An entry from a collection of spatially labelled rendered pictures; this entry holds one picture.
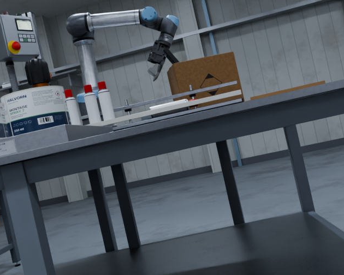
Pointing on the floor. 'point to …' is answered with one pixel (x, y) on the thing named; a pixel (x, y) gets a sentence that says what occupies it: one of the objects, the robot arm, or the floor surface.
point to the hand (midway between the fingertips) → (155, 79)
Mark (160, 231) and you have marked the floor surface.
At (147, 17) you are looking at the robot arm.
